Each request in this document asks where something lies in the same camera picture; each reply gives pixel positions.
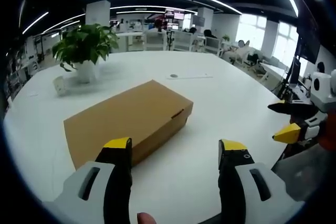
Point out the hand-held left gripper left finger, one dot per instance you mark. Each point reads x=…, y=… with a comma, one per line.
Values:
x=115, y=182

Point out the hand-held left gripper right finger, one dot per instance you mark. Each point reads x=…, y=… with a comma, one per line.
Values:
x=236, y=182

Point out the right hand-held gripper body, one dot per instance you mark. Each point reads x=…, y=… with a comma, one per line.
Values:
x=321, y=103

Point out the brown cardboard shoe box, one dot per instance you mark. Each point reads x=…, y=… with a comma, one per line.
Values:
x=128, y=121

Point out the person's left hand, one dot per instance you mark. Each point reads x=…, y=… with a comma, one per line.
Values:
x=146, y=218

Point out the black computer monitor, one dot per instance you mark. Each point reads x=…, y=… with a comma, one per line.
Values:
x=294, y=73

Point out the small green plant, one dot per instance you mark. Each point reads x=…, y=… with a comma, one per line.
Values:
x=225, y=37

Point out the white office chair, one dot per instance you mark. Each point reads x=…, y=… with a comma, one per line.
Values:
x=183, y=41
x=155, y=41
x=213, y=45

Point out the white plant pot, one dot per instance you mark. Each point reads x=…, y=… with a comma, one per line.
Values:
x=86, y=72

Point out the green potted plant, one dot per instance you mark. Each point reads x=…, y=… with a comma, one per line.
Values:
x=84, y=44

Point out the wall display screen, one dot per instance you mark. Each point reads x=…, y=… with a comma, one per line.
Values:
x=308, y=40

